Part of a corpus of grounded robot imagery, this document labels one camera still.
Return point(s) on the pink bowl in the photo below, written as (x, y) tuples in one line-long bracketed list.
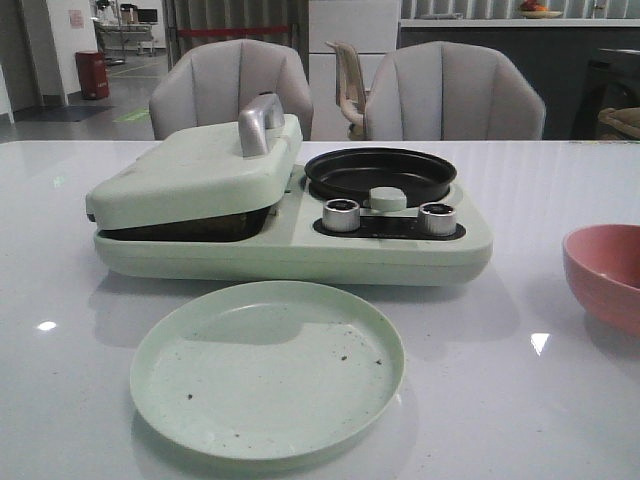
[(601, 264)]

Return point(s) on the silver control knob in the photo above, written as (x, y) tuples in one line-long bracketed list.
[(341, 215), (436, 219)]

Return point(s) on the black round frying pan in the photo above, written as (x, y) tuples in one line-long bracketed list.
[(351, 173)]

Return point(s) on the red trash bin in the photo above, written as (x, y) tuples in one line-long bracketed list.
[(92, 74)]

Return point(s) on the green round pan handle knob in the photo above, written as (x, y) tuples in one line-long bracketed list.
[(387, 199)]

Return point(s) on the left grey upholstered chair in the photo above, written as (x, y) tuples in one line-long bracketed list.
[(211, 83)]

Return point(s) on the right silver control knob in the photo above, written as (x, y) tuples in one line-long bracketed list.
[(436, 219)]

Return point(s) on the fruit plate on counter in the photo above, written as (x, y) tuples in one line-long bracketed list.
[(531, 9)]

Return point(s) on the white cabinet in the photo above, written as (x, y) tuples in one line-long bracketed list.
[(371, 27)]

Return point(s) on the light green round plate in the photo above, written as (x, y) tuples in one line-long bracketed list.
[(272, 371)]

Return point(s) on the beige office chair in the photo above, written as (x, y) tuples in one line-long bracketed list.
[(351, 95)]

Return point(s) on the green breakfast maker lid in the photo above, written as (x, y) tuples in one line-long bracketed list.
[(197, 173)]

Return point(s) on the bread slice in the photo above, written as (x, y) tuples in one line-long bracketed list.
[(228, 228)]

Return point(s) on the left silver control knob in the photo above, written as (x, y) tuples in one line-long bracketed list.
[(341, 215)]

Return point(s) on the right grey upholstered chair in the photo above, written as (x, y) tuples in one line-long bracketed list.
[(451, 91)]

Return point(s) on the green breakfast maker base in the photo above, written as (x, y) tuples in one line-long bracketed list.
[(288, 247)]

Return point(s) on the grey upholstered chair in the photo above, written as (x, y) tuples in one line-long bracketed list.
[(211, 83), (451, 91)]

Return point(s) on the dark grey counter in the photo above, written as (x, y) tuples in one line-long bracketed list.
[(577, 66)]

